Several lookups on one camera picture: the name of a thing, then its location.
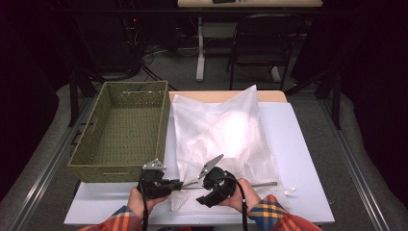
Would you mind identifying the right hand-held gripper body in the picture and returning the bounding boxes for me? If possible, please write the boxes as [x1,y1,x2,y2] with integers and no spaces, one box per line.
[197,153,239,200]

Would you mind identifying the wooden table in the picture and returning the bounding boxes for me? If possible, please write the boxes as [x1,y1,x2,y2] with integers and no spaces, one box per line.
[168,90,288,104]

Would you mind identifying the black cable bundle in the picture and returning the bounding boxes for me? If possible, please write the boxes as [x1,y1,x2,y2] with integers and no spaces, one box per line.
[123,17,179,92]

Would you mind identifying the aluminium rail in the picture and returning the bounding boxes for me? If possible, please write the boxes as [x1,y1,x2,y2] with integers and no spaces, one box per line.
[316,97,393,231]
[9,97,97,231]

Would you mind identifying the white table mat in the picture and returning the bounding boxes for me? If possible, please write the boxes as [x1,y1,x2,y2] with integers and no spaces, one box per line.
[64,101,336,225]

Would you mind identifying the dark equipment box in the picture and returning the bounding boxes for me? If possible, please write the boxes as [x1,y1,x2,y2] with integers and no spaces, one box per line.
[76,13,142,73]

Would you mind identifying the black folding chair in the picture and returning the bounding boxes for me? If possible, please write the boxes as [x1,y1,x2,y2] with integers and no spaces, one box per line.
[225,13,306,91]

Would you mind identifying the person's right hand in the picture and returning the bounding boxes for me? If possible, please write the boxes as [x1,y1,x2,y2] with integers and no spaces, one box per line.
[219,178,262,215]

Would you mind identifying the black metal stand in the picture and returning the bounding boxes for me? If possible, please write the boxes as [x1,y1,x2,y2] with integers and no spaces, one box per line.
[67,70,97,128]
[285,67,343,130]

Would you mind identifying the green woven basket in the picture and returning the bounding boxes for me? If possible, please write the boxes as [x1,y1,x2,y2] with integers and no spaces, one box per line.
[66,80,171,184]

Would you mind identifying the right hand-held gripper black cable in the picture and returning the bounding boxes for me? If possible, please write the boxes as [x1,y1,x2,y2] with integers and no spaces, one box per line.
[211,174,249,231]

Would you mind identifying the white mesh laundry bag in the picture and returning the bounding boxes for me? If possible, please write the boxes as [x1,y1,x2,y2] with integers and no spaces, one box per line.
[169,84,296,213]

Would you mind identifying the left hand-held gripper black cable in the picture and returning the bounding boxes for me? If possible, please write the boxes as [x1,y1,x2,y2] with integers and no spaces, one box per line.
[139,169,149,231]

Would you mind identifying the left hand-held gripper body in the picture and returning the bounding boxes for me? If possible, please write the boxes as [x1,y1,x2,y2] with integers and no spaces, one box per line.
[138,158,176,199]

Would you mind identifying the person's left hand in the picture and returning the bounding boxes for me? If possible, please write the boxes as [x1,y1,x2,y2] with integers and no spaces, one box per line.
[127,187,169,220]

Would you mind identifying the white-legged desk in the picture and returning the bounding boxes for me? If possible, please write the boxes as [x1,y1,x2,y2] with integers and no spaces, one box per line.
[177,0,324,83]

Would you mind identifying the hand-held gripper black cable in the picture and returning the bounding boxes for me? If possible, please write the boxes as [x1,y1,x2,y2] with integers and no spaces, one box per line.
[211,174,249,231]
[139,169,149,231]

